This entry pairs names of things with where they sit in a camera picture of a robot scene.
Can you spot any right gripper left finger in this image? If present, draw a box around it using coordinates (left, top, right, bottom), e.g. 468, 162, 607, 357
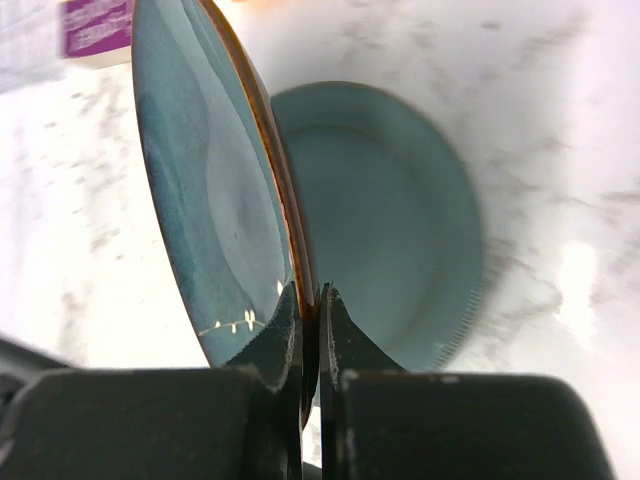
1, 287, 303, 479

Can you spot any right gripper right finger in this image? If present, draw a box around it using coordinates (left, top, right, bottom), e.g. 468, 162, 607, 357
319, 285, 614, 479

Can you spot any grey-green ribbed plate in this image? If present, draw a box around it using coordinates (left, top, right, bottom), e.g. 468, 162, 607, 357
272, 82, 484, 372

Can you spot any dark blue floral plate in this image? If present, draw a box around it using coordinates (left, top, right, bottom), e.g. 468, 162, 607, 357
132, 1, 319, 419

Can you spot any purple treehouse book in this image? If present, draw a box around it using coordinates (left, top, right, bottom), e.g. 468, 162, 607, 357
59, 0, 135, 69

